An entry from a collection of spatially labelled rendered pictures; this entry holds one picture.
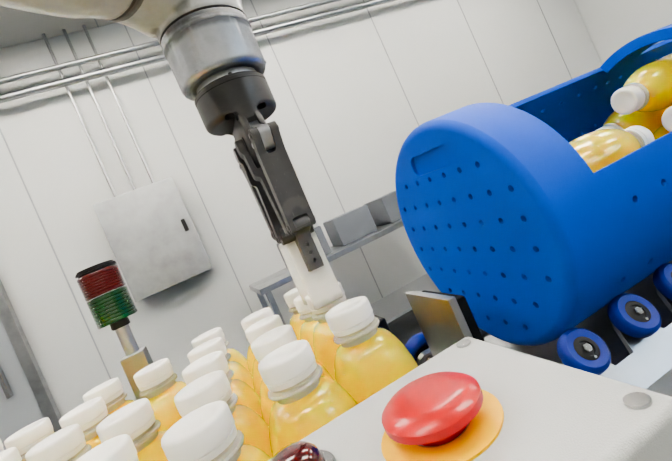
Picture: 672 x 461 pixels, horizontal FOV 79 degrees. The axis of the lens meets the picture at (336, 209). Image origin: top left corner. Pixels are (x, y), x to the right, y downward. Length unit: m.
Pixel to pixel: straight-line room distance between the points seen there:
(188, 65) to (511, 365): 0.35
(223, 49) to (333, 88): 3.80
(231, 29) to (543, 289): 0.39
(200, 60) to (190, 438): 0.30
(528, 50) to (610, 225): 5.31
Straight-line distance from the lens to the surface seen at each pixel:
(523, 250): 0.44
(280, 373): 0.29
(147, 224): 3.46
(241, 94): 0.40
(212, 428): 0.26
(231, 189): 3.71
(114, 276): 0.78
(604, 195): 0.44
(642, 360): 0.52
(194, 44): 0.42
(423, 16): 5.04
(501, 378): 0.18
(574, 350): 0.46
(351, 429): 0.19
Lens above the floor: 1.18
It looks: level
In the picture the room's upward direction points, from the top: 24 degrees counter-clockwise
